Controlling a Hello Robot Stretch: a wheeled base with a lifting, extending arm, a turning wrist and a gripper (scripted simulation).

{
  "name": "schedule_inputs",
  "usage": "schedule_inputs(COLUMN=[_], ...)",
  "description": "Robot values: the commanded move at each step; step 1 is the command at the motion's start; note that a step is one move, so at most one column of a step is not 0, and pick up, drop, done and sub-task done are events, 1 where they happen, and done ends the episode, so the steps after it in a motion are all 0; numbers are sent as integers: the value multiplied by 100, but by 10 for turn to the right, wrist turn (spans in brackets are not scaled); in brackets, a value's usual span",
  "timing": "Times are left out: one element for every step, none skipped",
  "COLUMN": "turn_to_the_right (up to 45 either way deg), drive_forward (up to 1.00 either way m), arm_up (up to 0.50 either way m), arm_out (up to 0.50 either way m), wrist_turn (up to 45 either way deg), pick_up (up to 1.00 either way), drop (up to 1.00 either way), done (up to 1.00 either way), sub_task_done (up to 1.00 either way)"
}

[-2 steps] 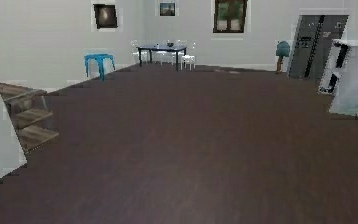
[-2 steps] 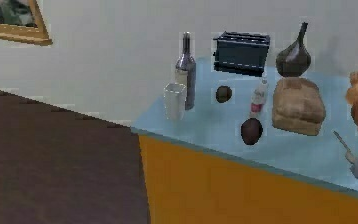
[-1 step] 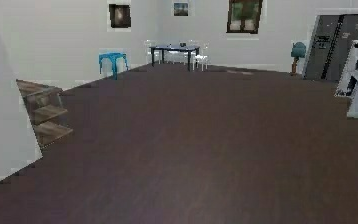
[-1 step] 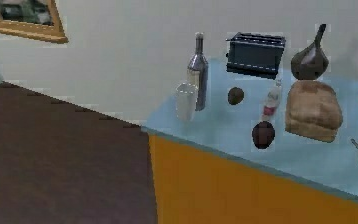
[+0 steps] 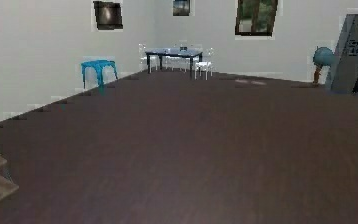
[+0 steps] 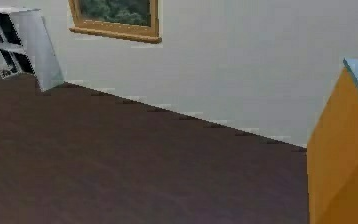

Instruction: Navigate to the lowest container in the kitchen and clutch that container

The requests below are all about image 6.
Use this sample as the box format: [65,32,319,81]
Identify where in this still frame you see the orange cabinet with blue top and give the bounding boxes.
[306,57,358,224]

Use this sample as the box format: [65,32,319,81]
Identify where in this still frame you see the white open shelf unit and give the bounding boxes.
[0,6,65,93]

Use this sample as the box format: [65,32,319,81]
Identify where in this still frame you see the gold framed landscape picture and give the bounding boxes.
[67,0,163,45]

